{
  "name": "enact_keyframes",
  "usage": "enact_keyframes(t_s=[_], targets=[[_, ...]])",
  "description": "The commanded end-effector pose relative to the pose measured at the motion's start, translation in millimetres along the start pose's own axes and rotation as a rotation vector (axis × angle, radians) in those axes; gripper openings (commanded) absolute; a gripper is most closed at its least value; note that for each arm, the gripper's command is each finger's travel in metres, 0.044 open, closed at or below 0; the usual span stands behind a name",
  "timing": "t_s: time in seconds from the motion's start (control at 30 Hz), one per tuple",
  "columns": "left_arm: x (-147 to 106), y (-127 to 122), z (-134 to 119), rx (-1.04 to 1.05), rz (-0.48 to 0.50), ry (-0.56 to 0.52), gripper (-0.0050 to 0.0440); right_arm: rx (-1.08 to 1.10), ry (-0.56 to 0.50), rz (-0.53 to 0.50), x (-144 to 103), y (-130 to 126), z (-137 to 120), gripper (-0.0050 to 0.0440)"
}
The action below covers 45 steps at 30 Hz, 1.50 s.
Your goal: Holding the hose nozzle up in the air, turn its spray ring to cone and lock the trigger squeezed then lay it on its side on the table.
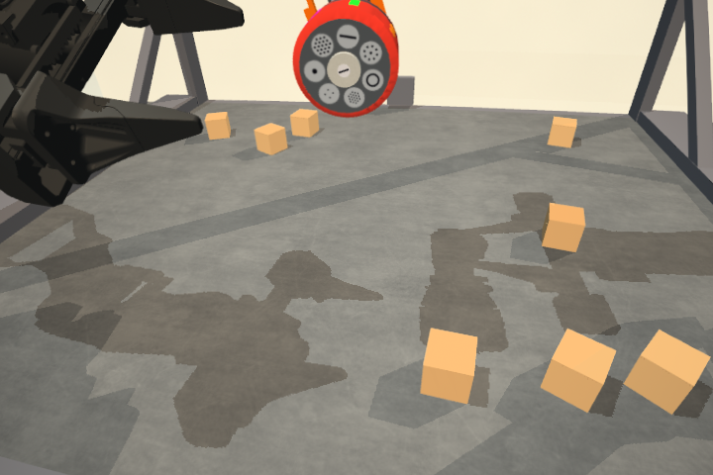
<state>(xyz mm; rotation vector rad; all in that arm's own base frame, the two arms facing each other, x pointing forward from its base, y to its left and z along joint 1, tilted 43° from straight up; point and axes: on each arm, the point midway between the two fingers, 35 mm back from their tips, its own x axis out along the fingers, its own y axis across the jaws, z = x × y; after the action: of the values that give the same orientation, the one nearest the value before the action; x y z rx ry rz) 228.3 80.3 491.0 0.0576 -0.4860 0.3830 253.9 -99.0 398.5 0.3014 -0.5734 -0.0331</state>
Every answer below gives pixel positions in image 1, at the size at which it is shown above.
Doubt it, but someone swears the orange cube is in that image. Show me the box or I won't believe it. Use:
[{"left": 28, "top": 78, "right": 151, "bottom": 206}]
[
  {"left": 421, "top": 329, "right": 477, "bottom": 404},
  {"left": 205, "top": 112, "right": 231, "bottom": 140},
  {"left": 255, "top": 124, "right": 287, "bottom": 155},
  {"left": 541, "top": 330, "right": 616, "bottom": 413},
  {"left": 290, "top": 109, "right": 319, "bottom": 138},
  {"left": 542, "top": 203, "right": 585, "bottom": 252},
  {"left": 624, "top": 330, "right": 710, "bottom": 414},
  {"left": 548, "top": 117, "right": 576, "bottom": 147}
]

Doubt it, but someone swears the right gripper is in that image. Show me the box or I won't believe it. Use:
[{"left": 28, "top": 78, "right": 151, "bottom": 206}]
[{"left": 0, "top": 0, "right": 245, "bottom": 207}]

